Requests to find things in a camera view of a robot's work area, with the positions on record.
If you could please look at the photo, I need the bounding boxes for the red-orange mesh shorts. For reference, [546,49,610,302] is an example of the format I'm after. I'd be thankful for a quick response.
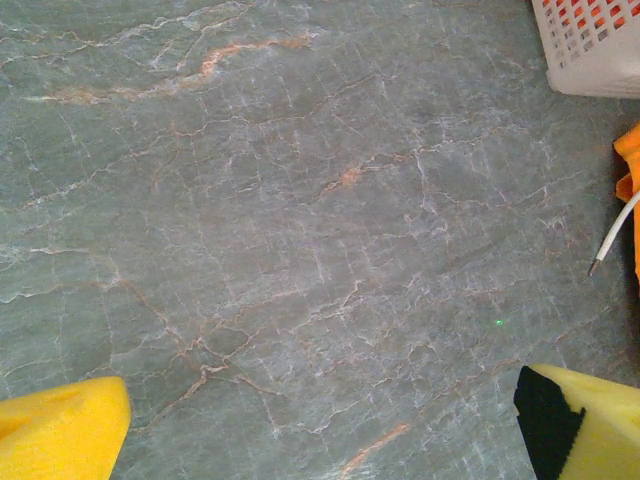
[542,0,631,49]

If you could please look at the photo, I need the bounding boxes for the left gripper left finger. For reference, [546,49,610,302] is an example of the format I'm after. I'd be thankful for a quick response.
[0,375,132,480]

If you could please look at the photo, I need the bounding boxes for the orange shorts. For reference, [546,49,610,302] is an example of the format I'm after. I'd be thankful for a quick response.
[587,122,640,296]

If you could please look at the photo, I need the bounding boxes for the white plastic mesh basket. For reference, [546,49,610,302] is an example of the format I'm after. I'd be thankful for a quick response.
[529,0,640,99]

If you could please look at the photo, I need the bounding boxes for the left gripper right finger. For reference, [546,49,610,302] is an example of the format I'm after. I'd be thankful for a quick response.
[513,363,640,480]

